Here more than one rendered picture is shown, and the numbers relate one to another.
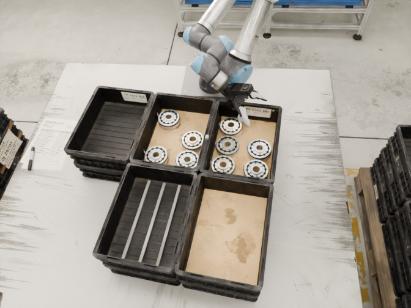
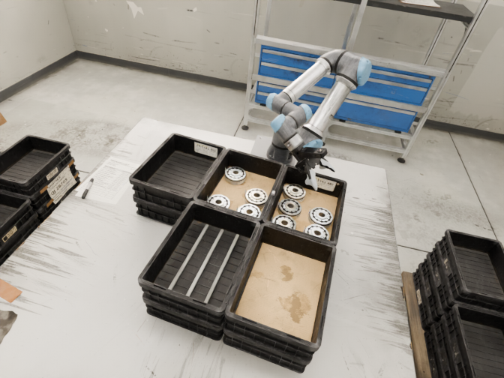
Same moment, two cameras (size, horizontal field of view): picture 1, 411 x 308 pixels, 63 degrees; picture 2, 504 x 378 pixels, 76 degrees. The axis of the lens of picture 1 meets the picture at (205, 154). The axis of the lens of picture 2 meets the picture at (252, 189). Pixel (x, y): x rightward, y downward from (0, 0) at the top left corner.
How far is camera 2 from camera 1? 30 cm
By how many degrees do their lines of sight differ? 14
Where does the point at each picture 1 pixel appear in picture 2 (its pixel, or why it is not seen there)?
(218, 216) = (274, 271)
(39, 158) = (95, 190)
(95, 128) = (160, 170)
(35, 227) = (73, 253)
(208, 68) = (287, 128)
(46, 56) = (117, 121)
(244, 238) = (300, 297)
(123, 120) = (190, 168)
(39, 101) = (100, 156)
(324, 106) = (380, 196)
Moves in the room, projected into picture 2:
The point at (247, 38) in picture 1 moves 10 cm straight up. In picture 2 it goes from (323, 115) to (328, 95)
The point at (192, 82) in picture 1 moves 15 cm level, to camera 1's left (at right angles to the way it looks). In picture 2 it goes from (260, 151) to (234, 148)
